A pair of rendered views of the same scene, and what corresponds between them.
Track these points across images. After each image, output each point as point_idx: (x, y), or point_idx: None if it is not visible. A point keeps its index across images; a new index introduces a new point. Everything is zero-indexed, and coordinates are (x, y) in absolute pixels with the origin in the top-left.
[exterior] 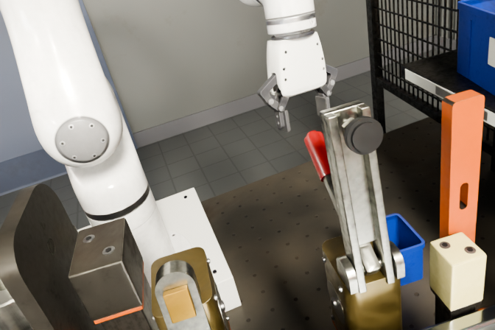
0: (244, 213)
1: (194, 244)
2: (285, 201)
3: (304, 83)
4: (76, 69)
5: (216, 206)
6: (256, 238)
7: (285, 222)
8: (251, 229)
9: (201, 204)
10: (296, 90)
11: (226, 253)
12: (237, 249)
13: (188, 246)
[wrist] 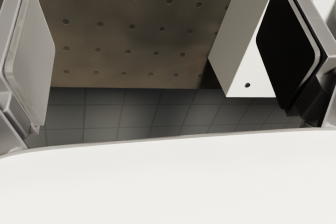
0: (161, 35)
1: None
2: (93, 23)
3: (224, 202)
4: None
5: (180, 70)
6: None
7: None
8: None
9: (192, 84)
10: (300, 158)
11: None
12: None
13: None
